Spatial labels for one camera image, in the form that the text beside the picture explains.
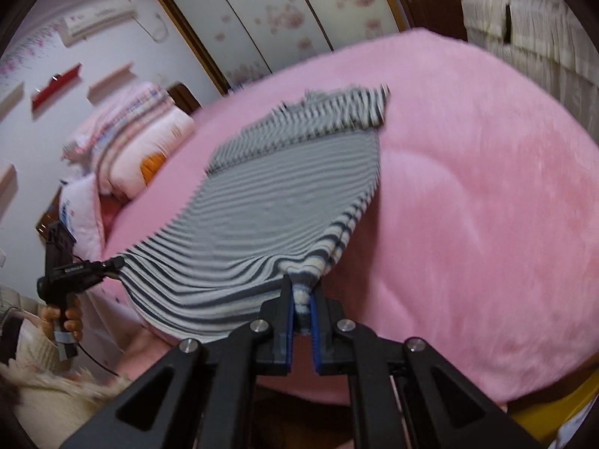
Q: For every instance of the pink fleece bed blanket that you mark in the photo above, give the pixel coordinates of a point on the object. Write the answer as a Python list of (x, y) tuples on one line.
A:
[(468, 243)]

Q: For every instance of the cream lace furniture cover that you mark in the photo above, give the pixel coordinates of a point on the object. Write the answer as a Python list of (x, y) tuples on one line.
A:
[(552, 32)]

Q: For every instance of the pink wall shelf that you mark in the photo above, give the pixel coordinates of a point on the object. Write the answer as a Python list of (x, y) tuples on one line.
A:
[(110, 82)]

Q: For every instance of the striped long-sleeve shirt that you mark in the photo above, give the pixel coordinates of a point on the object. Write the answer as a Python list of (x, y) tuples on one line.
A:
[(281, 206)]

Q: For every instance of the white air conditioner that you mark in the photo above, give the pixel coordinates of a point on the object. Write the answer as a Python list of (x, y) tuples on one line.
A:
[(98, 18)]

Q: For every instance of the person's cream fuzzy sweater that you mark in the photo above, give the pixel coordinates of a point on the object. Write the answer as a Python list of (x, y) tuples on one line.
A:
[(42, 407)]

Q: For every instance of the red wall shelf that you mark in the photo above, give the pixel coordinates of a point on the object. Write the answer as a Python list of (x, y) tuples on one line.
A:
[(56, 88)]

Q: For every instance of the person's left forearm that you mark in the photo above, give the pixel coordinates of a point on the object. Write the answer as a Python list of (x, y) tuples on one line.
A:
[(32, 348)]

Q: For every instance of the brown wooden headboard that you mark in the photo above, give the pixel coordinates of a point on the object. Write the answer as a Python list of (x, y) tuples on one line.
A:
[(185, 98)]

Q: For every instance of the yellow wooden drawer cabinet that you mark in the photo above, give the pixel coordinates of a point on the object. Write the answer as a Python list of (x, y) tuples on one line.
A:
[(561, 407)]

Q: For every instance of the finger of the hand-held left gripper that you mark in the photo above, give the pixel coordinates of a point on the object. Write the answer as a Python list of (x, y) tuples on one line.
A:
[(110, 266)]

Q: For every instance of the purple flower wall decal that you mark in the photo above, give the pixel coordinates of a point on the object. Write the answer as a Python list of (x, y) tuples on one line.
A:
[(28, 51)]

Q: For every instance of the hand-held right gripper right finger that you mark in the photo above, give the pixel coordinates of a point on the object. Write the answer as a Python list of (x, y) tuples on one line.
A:
[(316, 327)]

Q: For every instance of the floral sliding-door wardrobe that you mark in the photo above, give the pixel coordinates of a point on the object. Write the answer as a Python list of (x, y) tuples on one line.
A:
[(281, 23)]

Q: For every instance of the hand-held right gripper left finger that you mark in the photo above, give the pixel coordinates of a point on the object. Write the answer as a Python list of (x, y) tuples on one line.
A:
[(291, 308)]

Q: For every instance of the pink cartoon pillow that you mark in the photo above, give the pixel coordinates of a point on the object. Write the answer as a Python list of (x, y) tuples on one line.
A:
[(84, 215)]

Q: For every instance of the person's left hand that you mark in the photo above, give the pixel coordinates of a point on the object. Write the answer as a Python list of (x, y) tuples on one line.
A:
[(75, 320)]

